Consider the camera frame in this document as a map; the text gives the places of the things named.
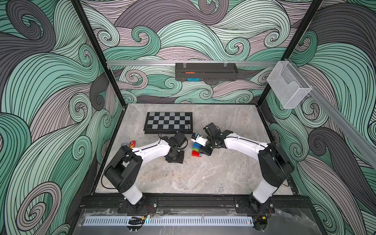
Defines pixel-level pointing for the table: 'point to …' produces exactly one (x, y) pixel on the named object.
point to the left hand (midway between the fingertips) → (180, 159)
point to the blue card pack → (124, 144)
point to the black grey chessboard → (167, 122)
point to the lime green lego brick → (195, 149)
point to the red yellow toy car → (132, 144)
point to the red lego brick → (195, 153)
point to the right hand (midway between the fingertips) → (203, 148)
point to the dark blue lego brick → (197, 145)
